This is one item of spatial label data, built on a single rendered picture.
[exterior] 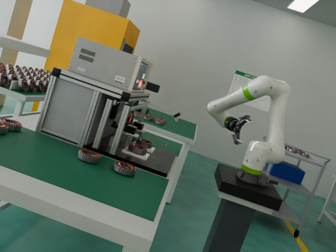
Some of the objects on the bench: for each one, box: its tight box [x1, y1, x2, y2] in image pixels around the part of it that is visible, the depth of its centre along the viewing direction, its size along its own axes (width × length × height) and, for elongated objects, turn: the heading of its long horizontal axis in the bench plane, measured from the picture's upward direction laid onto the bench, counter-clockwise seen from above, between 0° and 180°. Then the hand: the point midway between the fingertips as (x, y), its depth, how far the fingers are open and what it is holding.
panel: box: [84, 93, 125, 145], centre depth 221 cm, size 1×66×30 cm, turn 106°
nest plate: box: [122, 147, 150, 161], centre depth 210 cm, size 15×15×1 cm
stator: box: [113, 161, 136, 176], centre depth 172 cm, size 11×11×4 cm
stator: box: [78, 149, 102, 164], centre depth 172 cm, size 11×11×4 cm
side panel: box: [35, 76, 101, 149], centre depth 190 cm, size 28×3×32 cm, turn 16°
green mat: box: [0, 127, 170, 222], centre depth 159 cm, size 94×61×1 cm, turn 16°
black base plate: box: [86, 132, 176, 178], centre depth 222 cm, size 47×64×2 cm
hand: (246, 132), depth 218 cm, fingers open, 13 cm apart
